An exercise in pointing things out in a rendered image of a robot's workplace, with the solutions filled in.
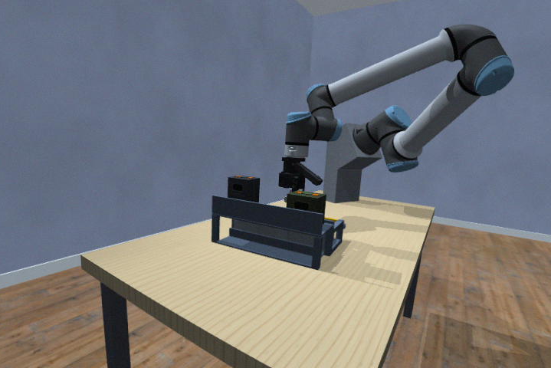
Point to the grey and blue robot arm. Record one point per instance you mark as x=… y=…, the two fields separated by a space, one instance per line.
x=487 y=69

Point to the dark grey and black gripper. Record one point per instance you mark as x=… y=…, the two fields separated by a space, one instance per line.
x=286 y=180

